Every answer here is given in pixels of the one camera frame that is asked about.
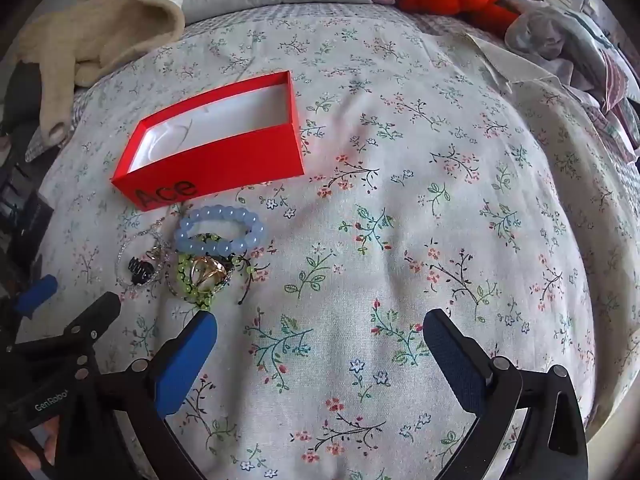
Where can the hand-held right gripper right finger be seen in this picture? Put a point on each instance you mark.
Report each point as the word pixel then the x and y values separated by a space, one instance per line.
pixel 455 365

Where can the floral bedspread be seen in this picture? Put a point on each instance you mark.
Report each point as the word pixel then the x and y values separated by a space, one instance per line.
pixel 400 210

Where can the person's left hand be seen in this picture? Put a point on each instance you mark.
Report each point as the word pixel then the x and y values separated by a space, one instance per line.
pixel 31 452

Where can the black claw hair clip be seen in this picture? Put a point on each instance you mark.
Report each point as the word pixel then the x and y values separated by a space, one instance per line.
pixel 141 268

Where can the red cardboard box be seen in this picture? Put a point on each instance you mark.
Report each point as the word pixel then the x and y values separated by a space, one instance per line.
pixel 225 160

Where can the beige plush toy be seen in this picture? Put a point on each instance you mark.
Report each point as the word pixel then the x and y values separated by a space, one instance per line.
pixel 100 25

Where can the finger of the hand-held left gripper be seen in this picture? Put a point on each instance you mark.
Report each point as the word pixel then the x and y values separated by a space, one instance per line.
pixel 35 294
pixel 92 317

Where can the grey patterned cloth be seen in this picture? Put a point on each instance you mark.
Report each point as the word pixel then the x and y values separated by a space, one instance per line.
pixel 550 30

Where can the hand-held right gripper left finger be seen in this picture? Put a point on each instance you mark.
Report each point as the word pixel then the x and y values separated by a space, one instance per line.
pixel 185 360

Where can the folded striped cloth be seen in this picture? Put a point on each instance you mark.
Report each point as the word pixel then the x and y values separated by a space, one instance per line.
pixel 617 105

